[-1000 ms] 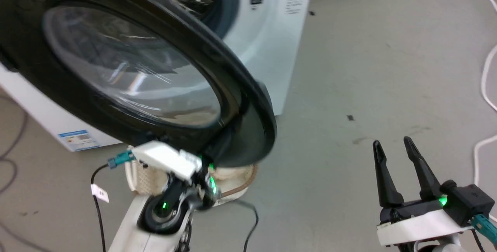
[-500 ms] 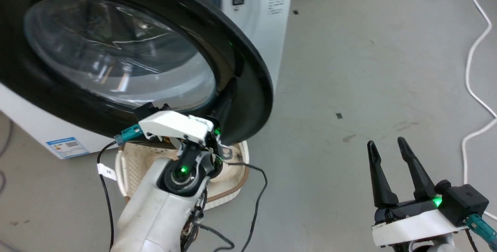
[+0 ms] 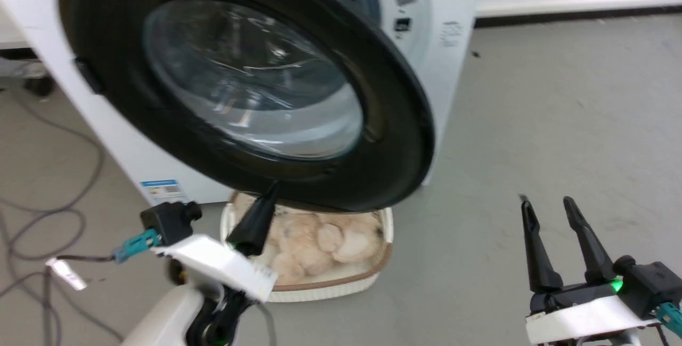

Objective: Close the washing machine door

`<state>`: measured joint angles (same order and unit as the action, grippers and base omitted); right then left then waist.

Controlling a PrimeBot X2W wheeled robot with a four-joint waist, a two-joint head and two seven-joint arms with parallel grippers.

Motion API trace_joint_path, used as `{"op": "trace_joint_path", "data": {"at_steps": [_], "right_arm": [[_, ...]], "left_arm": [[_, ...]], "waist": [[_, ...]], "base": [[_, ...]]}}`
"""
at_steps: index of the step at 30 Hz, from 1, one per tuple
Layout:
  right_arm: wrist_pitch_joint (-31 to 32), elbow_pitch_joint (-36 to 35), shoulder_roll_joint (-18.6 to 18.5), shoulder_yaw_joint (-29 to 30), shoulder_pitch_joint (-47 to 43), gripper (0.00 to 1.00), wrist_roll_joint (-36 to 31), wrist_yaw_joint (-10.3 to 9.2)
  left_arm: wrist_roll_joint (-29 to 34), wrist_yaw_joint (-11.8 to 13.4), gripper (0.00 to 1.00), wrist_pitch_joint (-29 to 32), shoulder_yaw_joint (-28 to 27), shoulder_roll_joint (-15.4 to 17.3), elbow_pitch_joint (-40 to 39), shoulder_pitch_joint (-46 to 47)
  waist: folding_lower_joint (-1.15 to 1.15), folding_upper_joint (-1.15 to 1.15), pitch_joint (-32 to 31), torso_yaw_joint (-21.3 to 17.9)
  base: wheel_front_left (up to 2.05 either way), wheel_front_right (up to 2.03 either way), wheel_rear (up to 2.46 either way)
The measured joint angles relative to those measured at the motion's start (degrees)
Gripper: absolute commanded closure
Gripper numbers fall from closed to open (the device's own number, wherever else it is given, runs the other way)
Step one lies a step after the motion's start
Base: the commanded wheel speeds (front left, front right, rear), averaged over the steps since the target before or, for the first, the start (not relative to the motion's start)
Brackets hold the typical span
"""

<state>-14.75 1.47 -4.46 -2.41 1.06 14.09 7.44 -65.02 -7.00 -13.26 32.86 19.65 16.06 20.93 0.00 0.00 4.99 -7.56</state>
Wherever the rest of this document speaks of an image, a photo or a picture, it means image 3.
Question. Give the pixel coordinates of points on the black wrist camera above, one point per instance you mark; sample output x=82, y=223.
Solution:
x=650, y=282
x=169, y=220

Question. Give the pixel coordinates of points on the teal left camera connector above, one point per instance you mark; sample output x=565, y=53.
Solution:
x=136, y=243

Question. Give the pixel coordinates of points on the blue white energy label sticker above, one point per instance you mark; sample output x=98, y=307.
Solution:
x=165, y=191

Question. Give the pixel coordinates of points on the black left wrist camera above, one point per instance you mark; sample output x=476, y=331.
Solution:
x=169, y=220

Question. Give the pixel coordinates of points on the black caster wheel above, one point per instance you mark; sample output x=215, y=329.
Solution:
x=38, y=86

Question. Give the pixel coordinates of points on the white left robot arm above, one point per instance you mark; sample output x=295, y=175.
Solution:
x=176, y=316

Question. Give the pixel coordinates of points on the teal right camera connector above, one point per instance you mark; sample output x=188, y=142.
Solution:
x=670, y=318

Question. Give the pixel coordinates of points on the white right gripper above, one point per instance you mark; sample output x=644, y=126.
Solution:
x=581, y=314

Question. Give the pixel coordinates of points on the beige plush toy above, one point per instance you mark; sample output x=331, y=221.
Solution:
x=319, y=242

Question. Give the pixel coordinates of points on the teal camera connector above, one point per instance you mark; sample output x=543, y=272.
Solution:
x=670, y=318
x=136, y=243

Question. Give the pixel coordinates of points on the white wicker laundry basket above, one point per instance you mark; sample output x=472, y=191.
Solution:
x=341, y=287

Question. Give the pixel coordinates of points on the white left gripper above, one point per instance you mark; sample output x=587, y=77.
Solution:
x=213, y=260

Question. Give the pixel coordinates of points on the black round glass washer door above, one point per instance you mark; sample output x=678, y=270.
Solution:
x=394, y=138

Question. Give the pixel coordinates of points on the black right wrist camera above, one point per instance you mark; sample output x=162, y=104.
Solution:
x=650, y=282

